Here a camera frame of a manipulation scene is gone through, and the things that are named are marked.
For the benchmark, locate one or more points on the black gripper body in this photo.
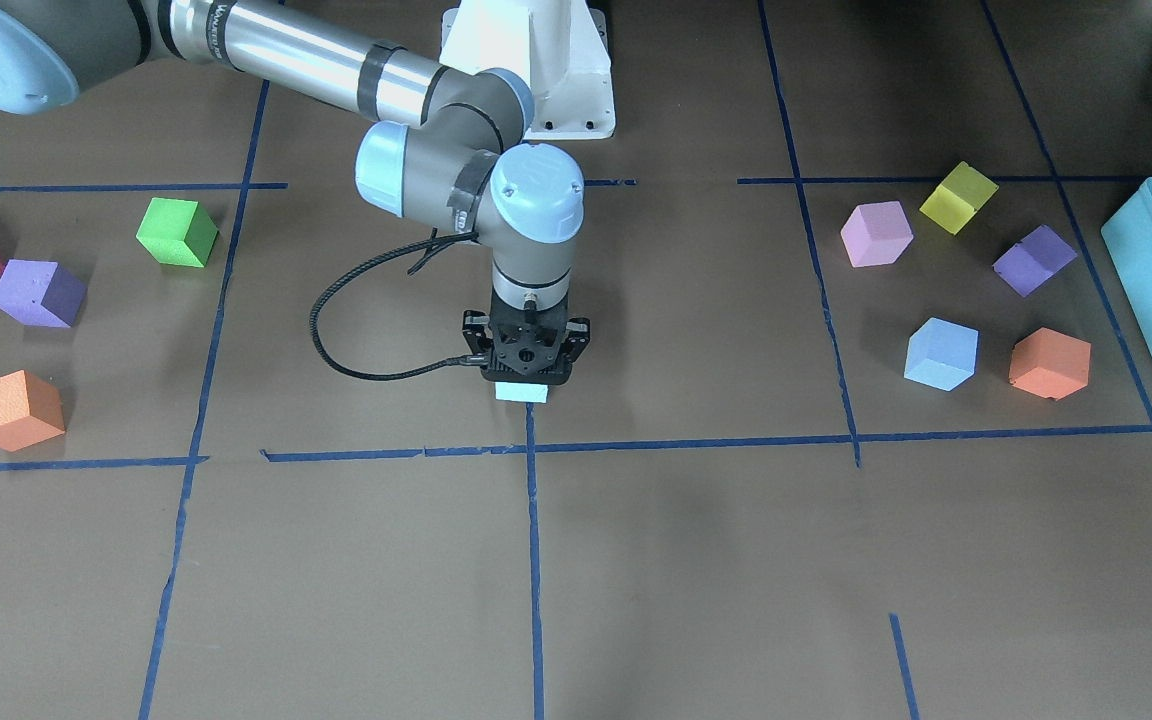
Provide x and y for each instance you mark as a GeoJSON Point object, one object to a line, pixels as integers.
{"type": "Point", "coordinates": [577, 339]}

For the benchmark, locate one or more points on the blue foam block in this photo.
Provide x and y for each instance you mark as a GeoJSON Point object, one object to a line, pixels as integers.
{"type": "Point", "coordinates": [521, 393]}
{"type": "Point", "coordinates": [942, 354]}

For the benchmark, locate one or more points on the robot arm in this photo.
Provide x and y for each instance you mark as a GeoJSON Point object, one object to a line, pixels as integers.
{"type": "Point", "coordinates": [443, 147]}

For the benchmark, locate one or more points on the green foam block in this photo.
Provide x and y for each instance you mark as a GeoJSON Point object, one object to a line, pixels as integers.
{"type": "Point", "coordinates": [177, 232]}

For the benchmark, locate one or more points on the pink foam block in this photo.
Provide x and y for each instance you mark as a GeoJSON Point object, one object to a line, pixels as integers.
{"type": "Point", "coordinates": [876, 233]}

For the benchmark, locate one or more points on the yellow foam block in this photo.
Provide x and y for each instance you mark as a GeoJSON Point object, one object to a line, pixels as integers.
{"type": "Point", "coordinates": [958, 198]}

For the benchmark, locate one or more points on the purple foam block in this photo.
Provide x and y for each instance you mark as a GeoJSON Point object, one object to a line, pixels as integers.
{"type": "Point", "coordinates": [41, 293]}
{"type": "Point", "coordinates": [1034, 260]}

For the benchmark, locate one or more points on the orange foam block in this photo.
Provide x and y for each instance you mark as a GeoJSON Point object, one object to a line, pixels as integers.
{"type": "Point", "coordinates": [30, 411]}
{"type": "Point", "coordinates": [1050, 364]}

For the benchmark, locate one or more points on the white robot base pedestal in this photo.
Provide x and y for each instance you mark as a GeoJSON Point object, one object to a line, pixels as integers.
{"type": "Point", "coordinates": [560, 49]}

